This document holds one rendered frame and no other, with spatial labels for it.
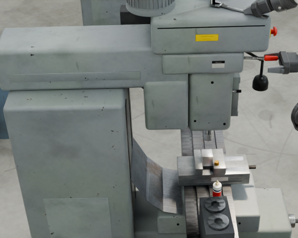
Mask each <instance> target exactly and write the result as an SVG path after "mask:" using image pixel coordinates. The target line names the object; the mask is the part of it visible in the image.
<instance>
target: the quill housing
mask: <svg viewBox="0 0 298 238"><path fill-rule="evenodd" d="M232 88H233V73H210V74H188V127H189V129H190V130H192V131H208V130H227V129H228V128H229V127H230V120H231V104H232Z"/></svg>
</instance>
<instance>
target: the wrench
mask: <svg viewBox="0 0 298 238"><path fill-rule="evenodd" d="M215 4H218V5H215ZM215 4H210V6H212V7H216V8H220V7H221V8H225V9H230V10H234V11H238V12H242V13H244V11H243V10H244V9H241V8H236V7H232V6H228V5H224V3H221V2H218V1H215ZM260 17H262V18H266V19H267V18H268V17H269V15H265V14H263V15H262V16H260Z"/></svg>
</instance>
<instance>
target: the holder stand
mask: <svg viewBox="0 0 298 238"><path fill-rule="evenodd" d="M199 230H200V236H201V238H235V231H234V227H233V222H232V218H231V214H230V209H229V205H228V199H227V196H213V197H200V207H199Z"/></svg>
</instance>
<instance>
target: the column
mask: <svg viewBox="0 0 298 238"><path fill-rule="evenodd" d="M3 113H4V117H5V121H6V126H7V130H8V135H9V140H10V144H11V149H12V153H13V158H14V162H15V166H16V171H17V175H18V180H19V185H20V189H21V194H22V198H23V202H24V207H25V211H26V217H27V221H28V225H29V230H30V234H31V238H134V232H135V199H136V186H135V185H134V184H133V182H132V181H131V156H132V144H133V133H132V118H131V97H130V88H98V89H58V90H18V91H9V94H8V97H7V99H6V102H5V105H4V108H3Z"/></svg>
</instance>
